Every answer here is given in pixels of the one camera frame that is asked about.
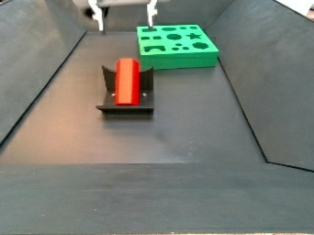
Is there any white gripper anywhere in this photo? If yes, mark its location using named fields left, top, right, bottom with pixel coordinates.
left=87, top=0, right=158, bottom=32

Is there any red hexagonal prism block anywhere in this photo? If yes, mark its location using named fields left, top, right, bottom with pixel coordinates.
left=115, top=58, right=141, bottom=106

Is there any green foam shape-sorter block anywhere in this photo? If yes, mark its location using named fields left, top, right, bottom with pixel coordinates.
left=137, top=25, right=219, bottom=70

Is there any black curved holder stand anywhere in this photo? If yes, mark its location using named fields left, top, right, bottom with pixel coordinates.
left=97, top=67, right=155, bottom=114

